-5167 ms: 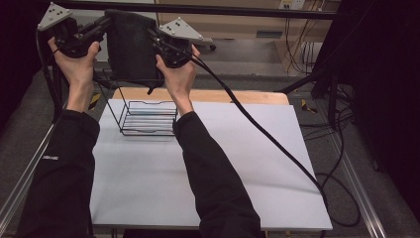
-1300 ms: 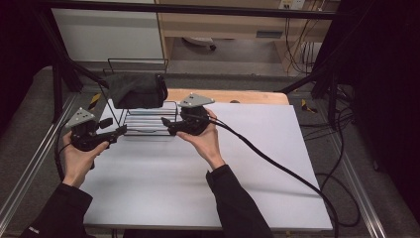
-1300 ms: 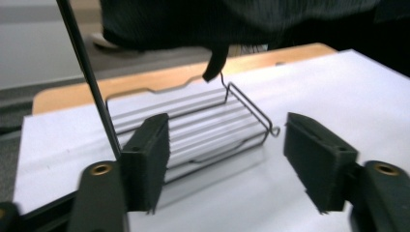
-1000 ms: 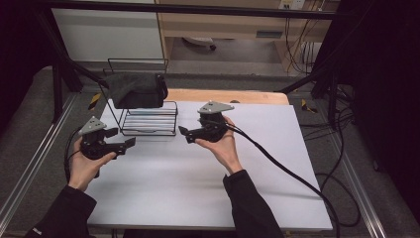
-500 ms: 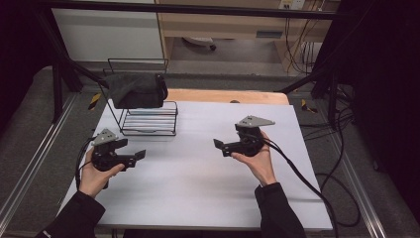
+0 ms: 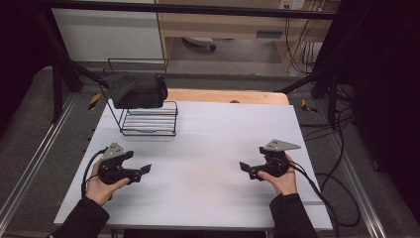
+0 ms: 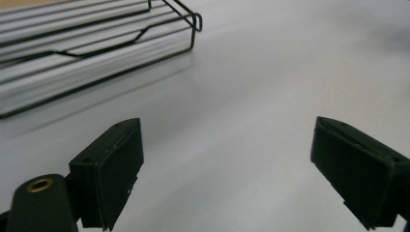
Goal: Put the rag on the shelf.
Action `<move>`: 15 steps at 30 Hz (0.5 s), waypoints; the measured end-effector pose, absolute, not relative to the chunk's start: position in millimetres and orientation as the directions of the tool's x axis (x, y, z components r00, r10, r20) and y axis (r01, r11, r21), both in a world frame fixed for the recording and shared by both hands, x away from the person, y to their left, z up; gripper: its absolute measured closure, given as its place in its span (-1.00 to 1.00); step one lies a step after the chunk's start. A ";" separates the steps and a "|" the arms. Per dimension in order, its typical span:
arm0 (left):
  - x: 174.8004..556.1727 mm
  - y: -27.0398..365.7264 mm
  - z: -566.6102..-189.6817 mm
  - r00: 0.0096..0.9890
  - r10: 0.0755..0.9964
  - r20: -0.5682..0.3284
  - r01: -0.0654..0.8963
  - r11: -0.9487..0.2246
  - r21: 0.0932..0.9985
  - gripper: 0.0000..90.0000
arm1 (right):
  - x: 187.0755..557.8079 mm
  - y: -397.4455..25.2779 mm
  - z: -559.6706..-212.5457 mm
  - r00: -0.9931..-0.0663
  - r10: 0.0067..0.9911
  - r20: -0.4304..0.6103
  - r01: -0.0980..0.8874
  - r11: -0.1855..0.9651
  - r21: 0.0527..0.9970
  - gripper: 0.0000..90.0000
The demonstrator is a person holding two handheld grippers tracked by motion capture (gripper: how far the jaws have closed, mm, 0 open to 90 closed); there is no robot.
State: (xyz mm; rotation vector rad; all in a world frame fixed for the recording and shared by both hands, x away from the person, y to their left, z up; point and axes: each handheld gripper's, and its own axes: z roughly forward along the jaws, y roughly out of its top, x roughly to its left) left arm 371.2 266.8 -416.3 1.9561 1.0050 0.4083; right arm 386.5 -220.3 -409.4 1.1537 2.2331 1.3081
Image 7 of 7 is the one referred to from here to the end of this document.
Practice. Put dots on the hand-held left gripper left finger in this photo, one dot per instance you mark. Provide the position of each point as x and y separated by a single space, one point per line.
109 175

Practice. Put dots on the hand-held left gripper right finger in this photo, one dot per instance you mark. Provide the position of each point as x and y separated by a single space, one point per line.
361 174

